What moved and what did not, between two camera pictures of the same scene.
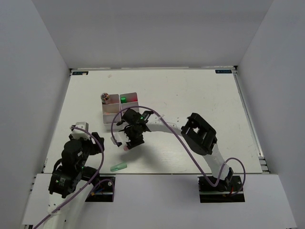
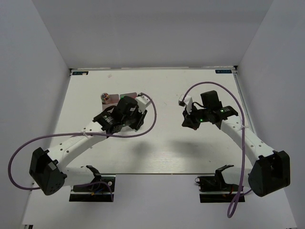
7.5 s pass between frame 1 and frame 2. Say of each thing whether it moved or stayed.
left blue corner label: stayed
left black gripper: moved
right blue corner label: stayed
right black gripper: moved
